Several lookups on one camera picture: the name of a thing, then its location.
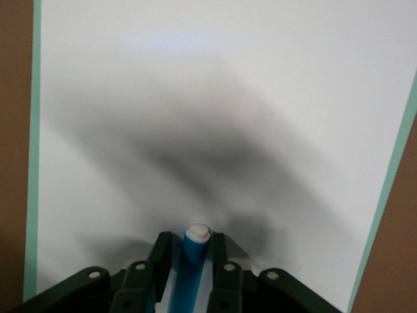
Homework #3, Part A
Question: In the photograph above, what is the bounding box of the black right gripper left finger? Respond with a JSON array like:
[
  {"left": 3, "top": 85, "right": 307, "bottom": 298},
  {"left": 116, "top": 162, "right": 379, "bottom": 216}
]
[{"left": 6, "top": 231, "right": 173, "bottom": 313}]

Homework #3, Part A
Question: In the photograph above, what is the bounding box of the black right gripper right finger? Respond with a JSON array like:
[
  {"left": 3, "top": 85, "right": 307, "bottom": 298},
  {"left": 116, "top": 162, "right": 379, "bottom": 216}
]
[{"left": 208, "top": 231, "right": 346, "bottom": 313}]

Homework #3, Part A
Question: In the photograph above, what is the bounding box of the blue marker white cap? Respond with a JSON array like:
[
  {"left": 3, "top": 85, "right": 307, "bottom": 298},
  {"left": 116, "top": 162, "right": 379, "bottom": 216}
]
[{"left": 169, "top": 223, "right": 211, "bottom": 313}]

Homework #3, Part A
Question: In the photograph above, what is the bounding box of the mint green clipboard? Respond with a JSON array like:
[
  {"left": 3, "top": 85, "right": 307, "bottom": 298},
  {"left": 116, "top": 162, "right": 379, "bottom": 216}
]
[{"left": 22, "top": 0, "right": 417, "bottom": 313}]

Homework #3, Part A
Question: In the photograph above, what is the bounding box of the white paper sheet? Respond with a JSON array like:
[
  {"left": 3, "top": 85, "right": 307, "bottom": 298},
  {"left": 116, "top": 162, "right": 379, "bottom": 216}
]
[{"left": 35, "top": 0, "right": 417, "bottom": 313}]

